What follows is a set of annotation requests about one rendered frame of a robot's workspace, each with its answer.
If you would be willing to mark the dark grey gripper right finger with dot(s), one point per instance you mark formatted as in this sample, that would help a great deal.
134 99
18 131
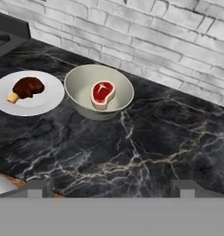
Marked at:
187 188

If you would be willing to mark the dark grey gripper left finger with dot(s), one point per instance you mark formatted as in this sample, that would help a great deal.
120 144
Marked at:
35 188

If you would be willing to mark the white round plate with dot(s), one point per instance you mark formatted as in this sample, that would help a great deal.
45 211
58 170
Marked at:
30 101

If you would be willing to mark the pale grey bowl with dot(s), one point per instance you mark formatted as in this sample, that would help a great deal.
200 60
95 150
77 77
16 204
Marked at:
82 92

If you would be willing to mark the dark brown cooked steak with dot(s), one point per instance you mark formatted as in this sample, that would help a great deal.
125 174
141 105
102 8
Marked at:
26 88

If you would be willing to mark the raw red steak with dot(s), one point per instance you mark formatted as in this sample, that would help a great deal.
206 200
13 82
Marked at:
102 93

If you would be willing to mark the black hob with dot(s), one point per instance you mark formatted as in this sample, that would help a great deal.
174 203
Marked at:
7 35

